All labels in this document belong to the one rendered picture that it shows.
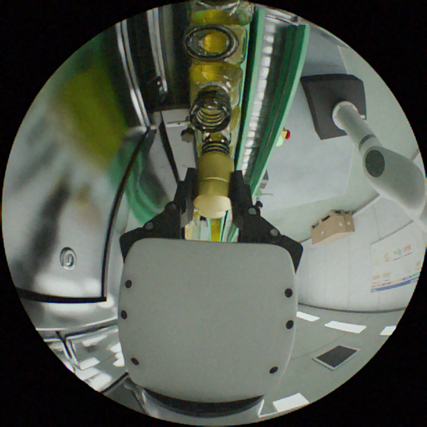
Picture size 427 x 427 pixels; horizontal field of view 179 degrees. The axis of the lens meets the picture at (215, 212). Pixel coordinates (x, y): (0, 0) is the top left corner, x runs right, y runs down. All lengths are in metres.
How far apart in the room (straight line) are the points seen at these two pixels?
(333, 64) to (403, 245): 3.46
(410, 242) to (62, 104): 3.80
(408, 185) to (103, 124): 0.44
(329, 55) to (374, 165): 0.38
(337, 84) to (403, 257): 3.48
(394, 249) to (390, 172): 3.51
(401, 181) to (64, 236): 0.45
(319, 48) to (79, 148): 0.59
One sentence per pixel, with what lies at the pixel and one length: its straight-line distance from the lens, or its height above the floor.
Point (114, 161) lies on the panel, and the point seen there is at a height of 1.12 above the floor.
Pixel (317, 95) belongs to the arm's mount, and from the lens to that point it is 0.52.
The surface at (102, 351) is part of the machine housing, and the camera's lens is 0.23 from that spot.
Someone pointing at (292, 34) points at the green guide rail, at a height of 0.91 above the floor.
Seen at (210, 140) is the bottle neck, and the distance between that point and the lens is 0.16.
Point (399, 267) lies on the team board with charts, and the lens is 3.79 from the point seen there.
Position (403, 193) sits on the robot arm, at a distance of 0.32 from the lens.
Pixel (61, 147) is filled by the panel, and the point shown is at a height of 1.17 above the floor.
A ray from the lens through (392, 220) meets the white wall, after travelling 3.83.
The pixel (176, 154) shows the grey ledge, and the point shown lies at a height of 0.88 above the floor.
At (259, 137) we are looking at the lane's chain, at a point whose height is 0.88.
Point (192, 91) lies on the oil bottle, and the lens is 0.16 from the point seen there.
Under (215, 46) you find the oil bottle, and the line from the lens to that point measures 0.17.
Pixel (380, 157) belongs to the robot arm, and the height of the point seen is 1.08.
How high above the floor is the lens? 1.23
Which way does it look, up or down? 23 degrees down
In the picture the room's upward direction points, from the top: 177 degrees counter-clockwise
